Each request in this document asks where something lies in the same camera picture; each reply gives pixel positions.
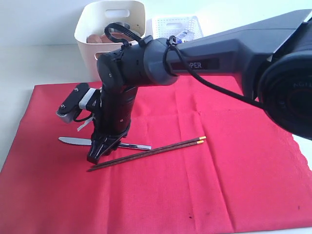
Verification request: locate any brown wooden chopstick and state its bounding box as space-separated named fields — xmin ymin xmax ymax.
xmin=86 ymin=141 xmax=204 ymax=172
xmin=91 ymin=136 xmax=206 ymax=169

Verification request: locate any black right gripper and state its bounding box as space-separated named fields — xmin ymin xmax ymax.
xmin=87 ymin=86 xmax=138 ymax=164

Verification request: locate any upper brown wooden chopstick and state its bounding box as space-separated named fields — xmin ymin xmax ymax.
xmin=91 ymin=136 xmax=206 ymax=169

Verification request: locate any red tablecloth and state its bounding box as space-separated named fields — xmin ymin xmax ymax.
xmin=0 ymin=76 xmax=312 ymax=234

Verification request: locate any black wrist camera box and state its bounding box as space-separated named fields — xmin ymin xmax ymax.
xmin=56 ymin=83 xmax=101 ymax=123

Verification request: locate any stainless steel cup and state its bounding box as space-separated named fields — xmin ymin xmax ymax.
xmin=108 ymin=22 xmax=130 ymax=34

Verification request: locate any brown wooden spoon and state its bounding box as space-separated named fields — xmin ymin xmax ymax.
xmin=86 ymin=34 xmax=102 ymax=44

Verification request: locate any brown wooden plate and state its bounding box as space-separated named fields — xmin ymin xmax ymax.
xmin=100 ymin=32 xmax=134 ymax=43

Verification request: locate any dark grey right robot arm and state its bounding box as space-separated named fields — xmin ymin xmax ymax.
xmin=87 ymin=9 xmax=312 ymax=164

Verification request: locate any cream plastic bin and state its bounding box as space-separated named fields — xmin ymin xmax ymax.
xmin=74 ymin=0 xmax=147 ymax=82

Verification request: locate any blue white milk carton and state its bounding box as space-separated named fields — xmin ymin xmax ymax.
xmin=175 ymin=30 xmax=195 ymax=44

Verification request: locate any lower brown wooden chopstick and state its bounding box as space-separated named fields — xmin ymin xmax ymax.
xmin=86 ymin=141 xmax=204 ymax=172

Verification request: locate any steel table knife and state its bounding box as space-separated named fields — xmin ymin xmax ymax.
xmin=58 ymin=136 xmax=152 ymax=151

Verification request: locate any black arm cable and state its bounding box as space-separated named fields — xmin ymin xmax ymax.
xmin=104 ymin=22 xmax=269 ymax=109

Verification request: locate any white perforated plastic basket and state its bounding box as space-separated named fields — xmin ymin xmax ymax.
xmin=146 ymin=15 xmax=203 ymax=39

